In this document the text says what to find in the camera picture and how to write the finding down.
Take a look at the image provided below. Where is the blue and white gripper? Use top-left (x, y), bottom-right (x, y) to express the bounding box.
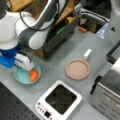
top-left (0, 46), bottom-right (34, 71)

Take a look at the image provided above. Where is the teal bowl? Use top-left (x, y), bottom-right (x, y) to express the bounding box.
top-left (13, 63), bottom-right (41, 84)

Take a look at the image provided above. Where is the orange carrot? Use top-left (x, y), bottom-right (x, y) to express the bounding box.
top-left (30, 69), bottom-right (38, 82)

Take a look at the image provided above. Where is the pink pan with white handle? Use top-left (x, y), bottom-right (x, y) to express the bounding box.
top-left (65, 49), bottom-right (92, 80)

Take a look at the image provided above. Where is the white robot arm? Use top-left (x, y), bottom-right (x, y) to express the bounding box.
top-left (0, 0), bottom-right (69, 71)

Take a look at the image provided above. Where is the open grey drawer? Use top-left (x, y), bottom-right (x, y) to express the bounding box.
top-left (43, 17), bottom-right (79, 52)

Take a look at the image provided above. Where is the wooden shelf cabinet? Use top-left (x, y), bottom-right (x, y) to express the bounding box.
top-left (8, 0), bottom-right (76, 60)

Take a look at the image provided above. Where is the yellow item in drawer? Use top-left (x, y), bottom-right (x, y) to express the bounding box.
top-left (65, 17), bottom-right (74, 24)

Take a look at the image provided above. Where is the small orange object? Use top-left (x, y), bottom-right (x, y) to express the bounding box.
top-left (78, 27), bottom-right (87, 33)

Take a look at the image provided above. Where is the silver toaster oven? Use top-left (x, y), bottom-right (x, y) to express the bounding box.
top-left (89, 64), bottom-right (120, 120)

